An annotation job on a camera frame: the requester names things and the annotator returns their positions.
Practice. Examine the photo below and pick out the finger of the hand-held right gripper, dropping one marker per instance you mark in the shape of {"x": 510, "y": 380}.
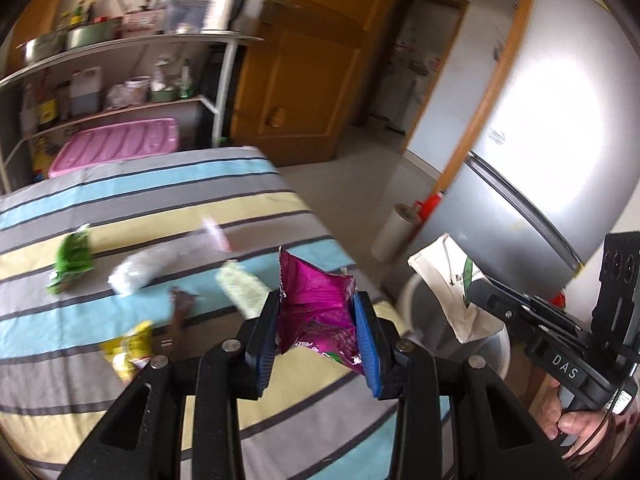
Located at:
{"x": 550, "y": 310}
{"x": 500, "y": 305}

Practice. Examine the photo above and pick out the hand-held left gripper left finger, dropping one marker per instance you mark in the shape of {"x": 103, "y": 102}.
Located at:
{"x": 265, "y": 340}

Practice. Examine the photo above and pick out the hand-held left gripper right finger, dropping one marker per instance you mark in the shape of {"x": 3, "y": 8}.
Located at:
{"x": 372, "y": 345}

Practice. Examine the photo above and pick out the white trash bin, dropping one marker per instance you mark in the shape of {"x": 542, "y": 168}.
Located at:
{"x": 425, "y": 330}

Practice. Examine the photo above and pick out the white paper bag green print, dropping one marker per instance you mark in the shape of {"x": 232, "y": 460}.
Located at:
{"x": 445, "y": 280}

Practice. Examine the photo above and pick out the pale green patterned packet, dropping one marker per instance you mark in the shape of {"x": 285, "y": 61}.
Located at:
{"x": 240, "y": 285}

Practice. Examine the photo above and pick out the purple snack packet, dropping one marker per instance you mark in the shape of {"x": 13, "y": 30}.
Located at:
{"x": 315, "y": 305}

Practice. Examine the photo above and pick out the dark brown snack wrapper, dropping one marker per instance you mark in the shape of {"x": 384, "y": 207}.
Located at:
{"x": 182, "y": 305}

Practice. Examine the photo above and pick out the yellow snack packet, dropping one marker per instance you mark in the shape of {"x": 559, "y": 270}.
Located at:
{"x": 127, "y": 350}

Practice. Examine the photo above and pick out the white plastic bag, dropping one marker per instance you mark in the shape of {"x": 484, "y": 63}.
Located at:
{"x": 135, "y": 270}

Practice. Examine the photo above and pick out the green snack packet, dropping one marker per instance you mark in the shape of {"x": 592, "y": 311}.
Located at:
{"x": 72, "y": 257}

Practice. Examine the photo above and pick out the person's right hand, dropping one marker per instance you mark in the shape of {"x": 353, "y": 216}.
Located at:
{"x": 575, "y": 422}

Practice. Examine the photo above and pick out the white paper roll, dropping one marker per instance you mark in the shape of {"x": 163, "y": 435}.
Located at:
{"x": 392, "y": 235}

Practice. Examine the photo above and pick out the silver refrigerator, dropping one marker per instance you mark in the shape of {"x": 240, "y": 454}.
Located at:
{"x": 550, "y": 135}

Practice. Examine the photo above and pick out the pink plastic lid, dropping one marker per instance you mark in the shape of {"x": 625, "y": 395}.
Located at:
{"x": 115, "y": 145}

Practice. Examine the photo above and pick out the wooden door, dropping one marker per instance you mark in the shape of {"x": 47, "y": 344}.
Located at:
{"x": 310, "y": 85}

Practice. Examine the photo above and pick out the green bowl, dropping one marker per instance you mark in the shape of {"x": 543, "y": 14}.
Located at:
{"x": 163, "y": 95}

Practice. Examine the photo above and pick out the green bottle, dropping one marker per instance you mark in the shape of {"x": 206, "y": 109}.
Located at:
{"x": 186, "y": 82}

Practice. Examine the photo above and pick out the white tub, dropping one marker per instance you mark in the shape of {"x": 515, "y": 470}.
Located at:
{"x": 138, "y": 91}

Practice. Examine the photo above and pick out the printed food bag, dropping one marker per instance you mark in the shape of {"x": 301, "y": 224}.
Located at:
{"x": 166, "y": 75}

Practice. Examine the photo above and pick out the clear plastic bag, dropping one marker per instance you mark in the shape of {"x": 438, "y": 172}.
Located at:
{"x": 119, "y": 97}

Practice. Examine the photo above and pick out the translucent plastic jug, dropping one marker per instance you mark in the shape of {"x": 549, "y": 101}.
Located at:
{"x": 86, "y": 92}

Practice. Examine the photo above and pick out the yellow-label oil bottle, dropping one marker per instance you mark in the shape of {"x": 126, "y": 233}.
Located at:
{"x": 46, "y": 107}

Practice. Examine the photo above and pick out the metal shelf rack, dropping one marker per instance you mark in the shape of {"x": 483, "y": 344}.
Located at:
{"x": 125, "y": 46}

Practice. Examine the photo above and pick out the clear plastic storage box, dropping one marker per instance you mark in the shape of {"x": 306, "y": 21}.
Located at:
{"x": 185, "y": 15}

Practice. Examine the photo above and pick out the white electric kettle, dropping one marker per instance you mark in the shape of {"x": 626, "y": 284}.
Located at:
{"x": 220, "y": 7}

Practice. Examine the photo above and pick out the green pot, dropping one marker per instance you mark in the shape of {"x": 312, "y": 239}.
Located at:
{"x": 92, "y": 36}

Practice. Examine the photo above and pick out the sauce bottle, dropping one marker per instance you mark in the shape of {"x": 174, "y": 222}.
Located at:
{"x": 88, "y": 12}
{"x": 76, "y": 16}

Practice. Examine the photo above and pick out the wooden cutting board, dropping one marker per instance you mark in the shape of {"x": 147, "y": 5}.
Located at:
{"x": 40, "y": 10}

